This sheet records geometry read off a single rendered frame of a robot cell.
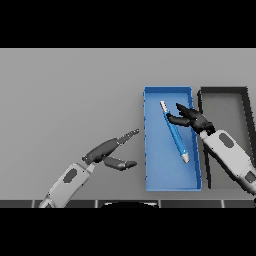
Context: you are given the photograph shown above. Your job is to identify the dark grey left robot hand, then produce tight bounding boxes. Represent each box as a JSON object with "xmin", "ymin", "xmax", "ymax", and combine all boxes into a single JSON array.
[{"xmin": 81, "ymin": 128, "xmax": 141, "ymax": 172}]

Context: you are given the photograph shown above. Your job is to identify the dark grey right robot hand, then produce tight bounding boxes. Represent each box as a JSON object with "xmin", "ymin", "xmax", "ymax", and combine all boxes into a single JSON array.
[{"xmin": 165, "ymin": 102, "xmax": 216, "ymax": 136}]

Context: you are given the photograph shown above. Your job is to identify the blue pipe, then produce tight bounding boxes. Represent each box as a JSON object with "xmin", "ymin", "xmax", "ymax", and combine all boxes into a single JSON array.
[{"xmin": 159, "ymin": 100, "xmax": 191, "ymax": 164}]

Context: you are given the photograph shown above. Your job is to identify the dark grey bin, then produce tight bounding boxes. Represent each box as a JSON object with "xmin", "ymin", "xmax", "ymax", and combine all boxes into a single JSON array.
[{"xmin": 197, "ymin": 86, "xmax": 256, "ymax": 190}]

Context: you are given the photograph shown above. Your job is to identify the blue bin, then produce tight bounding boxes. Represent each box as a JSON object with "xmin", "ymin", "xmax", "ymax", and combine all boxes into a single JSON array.
[{"xmin": 143, "ymin": 86, "xmax": 203, "ymax": 192}]

